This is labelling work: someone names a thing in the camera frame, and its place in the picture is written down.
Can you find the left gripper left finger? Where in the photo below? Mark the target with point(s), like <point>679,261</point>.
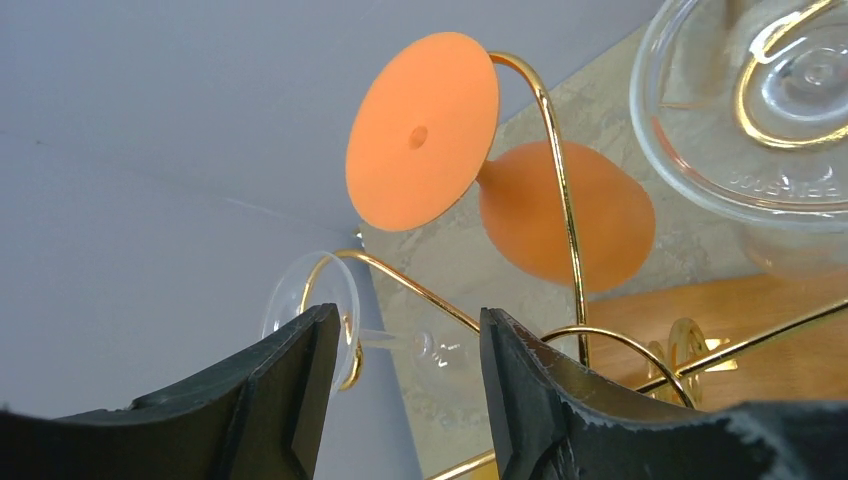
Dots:
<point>258,414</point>

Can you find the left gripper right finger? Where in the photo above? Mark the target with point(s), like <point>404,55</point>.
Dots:
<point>553,418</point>

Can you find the gold scroll glass rack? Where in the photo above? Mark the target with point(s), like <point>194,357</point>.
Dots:
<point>669,372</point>

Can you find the tall clear flute glass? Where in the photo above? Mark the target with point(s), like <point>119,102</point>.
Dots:
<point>440,351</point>

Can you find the orange plastic goblet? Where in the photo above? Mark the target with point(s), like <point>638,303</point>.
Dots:
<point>422,137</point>

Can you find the clear glass front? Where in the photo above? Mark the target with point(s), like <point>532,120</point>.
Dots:
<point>741,107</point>

